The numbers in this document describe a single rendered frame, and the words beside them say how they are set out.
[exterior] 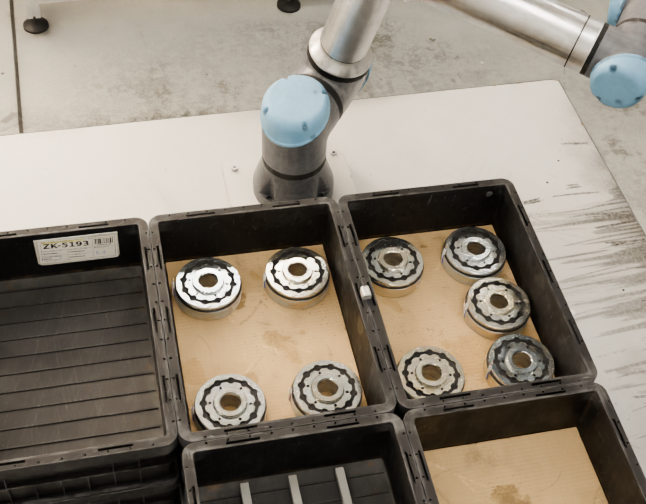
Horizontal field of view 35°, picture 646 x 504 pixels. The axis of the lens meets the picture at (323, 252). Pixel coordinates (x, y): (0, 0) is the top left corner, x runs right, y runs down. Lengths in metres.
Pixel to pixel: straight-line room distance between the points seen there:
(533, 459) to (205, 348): 0.51
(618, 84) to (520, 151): 0.73
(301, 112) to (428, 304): 0.39
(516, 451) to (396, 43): 2.11
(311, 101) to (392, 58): 1.64
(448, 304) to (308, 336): 0.24
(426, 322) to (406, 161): 0.50
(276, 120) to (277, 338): 0.38
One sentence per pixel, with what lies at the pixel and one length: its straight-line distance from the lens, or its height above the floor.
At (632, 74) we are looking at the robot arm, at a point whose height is 1.29.
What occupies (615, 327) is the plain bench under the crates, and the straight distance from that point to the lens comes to 1.87.
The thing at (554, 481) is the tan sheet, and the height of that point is 0.83.
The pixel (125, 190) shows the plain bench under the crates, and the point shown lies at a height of 0.70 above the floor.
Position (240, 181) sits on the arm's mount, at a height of 0.73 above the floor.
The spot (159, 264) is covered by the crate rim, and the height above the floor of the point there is 0.92.
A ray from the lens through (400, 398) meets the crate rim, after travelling 1.41.
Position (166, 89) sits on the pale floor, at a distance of 3.18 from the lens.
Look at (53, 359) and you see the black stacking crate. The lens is 1.56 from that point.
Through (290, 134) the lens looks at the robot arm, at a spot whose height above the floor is 0.93.
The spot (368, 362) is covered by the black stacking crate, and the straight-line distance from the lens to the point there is 1.47.
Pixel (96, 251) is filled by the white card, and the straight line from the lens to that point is 1.61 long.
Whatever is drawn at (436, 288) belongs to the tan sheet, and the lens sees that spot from 1.66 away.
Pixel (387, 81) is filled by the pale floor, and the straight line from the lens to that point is 3.27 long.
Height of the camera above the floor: 2.12
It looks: 50 degrees down
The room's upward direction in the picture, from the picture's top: 7 degrees clockwise
